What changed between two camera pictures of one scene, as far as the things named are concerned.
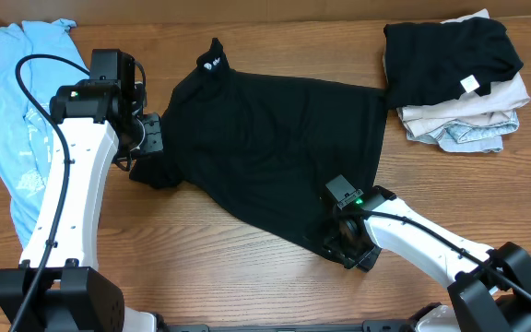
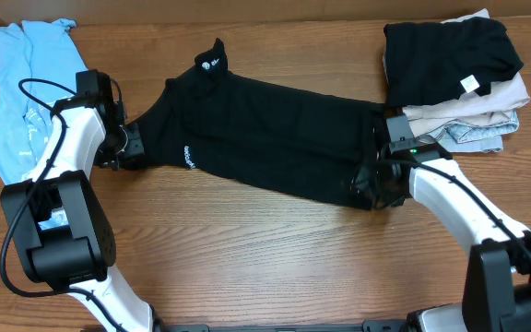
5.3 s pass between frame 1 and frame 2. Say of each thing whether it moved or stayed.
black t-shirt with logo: moved
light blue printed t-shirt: stayed
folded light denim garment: stayed
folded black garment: stayed
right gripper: moved
